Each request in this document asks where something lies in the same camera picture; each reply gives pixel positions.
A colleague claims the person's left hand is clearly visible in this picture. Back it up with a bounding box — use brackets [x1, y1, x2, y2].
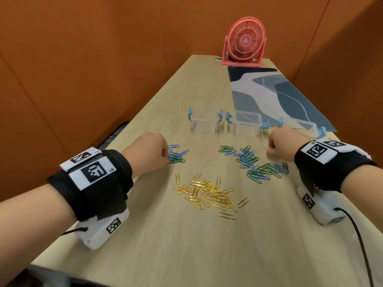
[121, 131, 170, 178]

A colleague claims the person's right hand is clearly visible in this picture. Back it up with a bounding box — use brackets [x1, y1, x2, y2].
[265, 127, 312, 160]

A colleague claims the clear box with blue latches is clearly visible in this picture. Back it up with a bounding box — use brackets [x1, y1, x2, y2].
[225, 110, 271, 137]
[188, 107, 223, 134]
[278, 116, 327, 140]

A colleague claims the pile of mixed paper clips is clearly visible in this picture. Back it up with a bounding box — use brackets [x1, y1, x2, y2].
[167, 144, 290, 185]

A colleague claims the bunch of gold paper clips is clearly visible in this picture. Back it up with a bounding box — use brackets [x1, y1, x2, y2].
[173, 173, 250, 221]

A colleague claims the person's left forearm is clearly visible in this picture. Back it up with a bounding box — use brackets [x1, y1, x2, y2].
[0, 183, 79, 278]

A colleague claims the person's dark clothing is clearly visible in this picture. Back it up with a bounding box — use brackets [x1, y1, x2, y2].
[6, 264, 114, 287]

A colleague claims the blue patterned desk mat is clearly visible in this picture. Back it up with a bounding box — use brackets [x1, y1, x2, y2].
[227, 66, 338, 132]

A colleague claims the black right wristband with tags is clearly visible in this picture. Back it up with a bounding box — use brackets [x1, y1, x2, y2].
[294, 140, 377, 193]

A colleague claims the black wristband with tags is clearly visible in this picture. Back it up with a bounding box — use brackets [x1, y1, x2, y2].
[47, 147, 134, 222]
[294, 140, 377, 193]

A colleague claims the black left wristband with tags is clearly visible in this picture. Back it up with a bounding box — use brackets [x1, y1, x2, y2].
[47, 147, 134, 222]

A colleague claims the pink desk fan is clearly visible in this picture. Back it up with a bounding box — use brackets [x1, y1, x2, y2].
[221, 17, 267, 68]

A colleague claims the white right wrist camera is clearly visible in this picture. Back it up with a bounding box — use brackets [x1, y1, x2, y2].
[296, 185, 347, 226]

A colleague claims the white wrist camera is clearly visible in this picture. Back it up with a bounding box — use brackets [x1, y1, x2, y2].
[76, 207, 130, 251]
[296, 185, 347, 226]

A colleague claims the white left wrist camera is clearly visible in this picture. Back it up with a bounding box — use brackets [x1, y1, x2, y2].
[76, 207, 130, 251]

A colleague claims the black left camera cable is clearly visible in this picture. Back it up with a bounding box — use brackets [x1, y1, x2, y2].
[61, 226, 89, 236]

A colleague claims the black camera cable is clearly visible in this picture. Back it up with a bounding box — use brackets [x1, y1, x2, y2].
[61, 226, 89, 236]
[334, 207, 375, 287]

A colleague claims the black right camera cable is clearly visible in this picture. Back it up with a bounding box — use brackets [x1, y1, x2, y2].
[334, 207, 375, 287]

